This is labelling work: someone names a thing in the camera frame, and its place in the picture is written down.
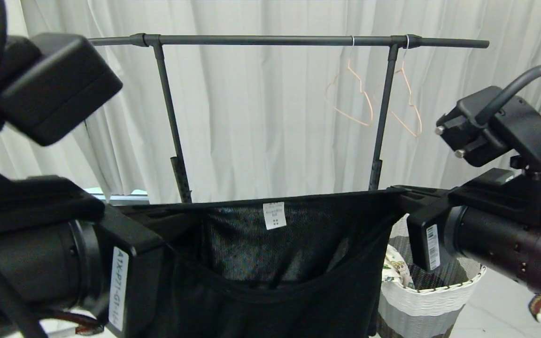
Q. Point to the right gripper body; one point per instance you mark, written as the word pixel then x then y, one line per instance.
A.
pixel 496 249

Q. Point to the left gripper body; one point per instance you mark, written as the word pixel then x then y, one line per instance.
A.
pixel 129 263

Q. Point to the black t-shirt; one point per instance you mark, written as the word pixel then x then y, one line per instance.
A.
pixel 275 305

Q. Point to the pink clothes hanger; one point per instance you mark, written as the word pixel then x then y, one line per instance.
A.
pixel 367 101
pixel 410 96

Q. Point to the white laundry basket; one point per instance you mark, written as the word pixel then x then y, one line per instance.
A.
pixel 421 305

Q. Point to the black clothes rack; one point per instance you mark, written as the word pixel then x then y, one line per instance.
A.
pixel 275 41

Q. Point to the window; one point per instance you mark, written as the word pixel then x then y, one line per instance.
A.
pixel 120 195

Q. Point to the cream printed garment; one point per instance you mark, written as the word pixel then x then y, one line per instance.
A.
pixel 395 267

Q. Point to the white curtain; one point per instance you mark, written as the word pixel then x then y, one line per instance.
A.
pixel 275 117

